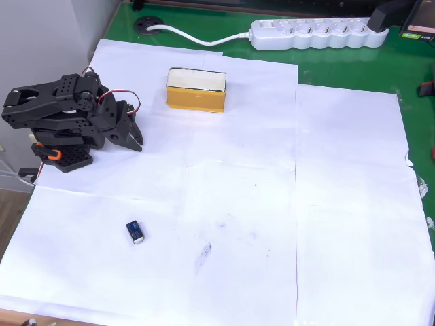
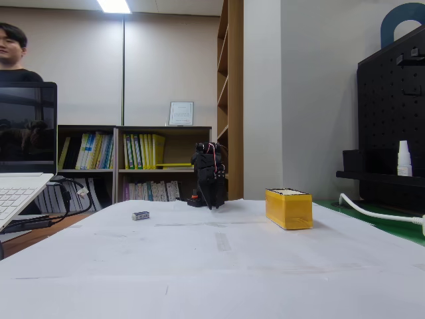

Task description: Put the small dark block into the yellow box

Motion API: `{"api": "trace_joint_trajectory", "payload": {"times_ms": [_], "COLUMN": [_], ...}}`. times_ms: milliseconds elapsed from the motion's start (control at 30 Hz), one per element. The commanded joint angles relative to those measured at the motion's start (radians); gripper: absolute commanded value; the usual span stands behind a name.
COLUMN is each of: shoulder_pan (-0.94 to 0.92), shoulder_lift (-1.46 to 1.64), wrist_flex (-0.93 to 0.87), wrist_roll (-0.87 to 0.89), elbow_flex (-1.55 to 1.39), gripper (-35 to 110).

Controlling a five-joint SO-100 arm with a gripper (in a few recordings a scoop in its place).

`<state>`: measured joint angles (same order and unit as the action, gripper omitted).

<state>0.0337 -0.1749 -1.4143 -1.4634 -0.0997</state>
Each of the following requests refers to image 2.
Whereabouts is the yellow rectangular box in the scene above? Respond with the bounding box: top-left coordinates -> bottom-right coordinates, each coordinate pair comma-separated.
264,187 -> 313,231

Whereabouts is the low bookshelf with black top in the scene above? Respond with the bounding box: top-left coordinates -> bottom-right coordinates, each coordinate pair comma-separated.
114,125 -> 213,203

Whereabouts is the framed certificate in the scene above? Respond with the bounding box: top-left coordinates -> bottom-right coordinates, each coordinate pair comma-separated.
168,100 -> 196,127

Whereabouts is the white paper table cover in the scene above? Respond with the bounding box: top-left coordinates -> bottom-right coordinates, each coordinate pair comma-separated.
0,198 -> 425,319

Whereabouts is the tall wooden bookshelf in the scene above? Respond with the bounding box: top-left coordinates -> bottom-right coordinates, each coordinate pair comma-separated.
216,0 -> 245,201

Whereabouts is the small black box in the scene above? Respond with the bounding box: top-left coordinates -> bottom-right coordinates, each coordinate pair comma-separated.
342,149 -> 367,173

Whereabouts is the slanted yellow book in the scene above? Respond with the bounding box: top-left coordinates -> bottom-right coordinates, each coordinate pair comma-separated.
58,136 -> 72,170

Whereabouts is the black pegboard shelf tray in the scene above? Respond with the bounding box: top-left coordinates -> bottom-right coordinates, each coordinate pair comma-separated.
335,169 -> 425,189

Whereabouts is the green desk mat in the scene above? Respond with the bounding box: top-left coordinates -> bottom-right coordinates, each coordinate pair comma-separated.
311,199 -> 425,249

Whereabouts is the black USB hub adapter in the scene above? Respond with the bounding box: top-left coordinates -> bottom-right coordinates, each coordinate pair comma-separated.
2,215 -> 54,234

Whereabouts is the black pegboard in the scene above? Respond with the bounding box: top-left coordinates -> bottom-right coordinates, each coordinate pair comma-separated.
357,23 -> 425,213

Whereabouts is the white plastic dropper bottle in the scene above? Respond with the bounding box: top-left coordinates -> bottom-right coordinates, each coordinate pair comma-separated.
397,140 -> 413,177

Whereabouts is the white laptop with dark screen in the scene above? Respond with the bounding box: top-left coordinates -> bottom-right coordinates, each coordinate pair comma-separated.
0,82 -> 58,233

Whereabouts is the ceiling light panel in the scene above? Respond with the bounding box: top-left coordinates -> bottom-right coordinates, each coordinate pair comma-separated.
96,0 -> 131,14

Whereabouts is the blue arch-shaped board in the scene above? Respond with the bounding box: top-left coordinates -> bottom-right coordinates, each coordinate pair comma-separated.
381,2 -> 425,49

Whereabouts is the person in black shirt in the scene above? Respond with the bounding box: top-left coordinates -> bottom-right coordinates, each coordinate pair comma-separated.
0,22 -> 44,83

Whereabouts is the red servo cable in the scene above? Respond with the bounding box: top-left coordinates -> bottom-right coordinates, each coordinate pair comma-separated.
208,142 -> 223,175

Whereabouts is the wide yellow ring binder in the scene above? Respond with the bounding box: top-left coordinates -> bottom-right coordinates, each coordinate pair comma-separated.
152,134 -> 166,169

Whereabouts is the black laptop cable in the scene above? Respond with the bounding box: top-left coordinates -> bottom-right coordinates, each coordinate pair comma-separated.
48,177 -> 94,224

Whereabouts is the low bookshelf with grey frame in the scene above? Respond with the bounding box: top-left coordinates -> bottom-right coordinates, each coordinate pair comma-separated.
56,125 -> 118,213

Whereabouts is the white power cable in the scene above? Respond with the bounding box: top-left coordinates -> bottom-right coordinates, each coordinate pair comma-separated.
339,193 -> 425,225

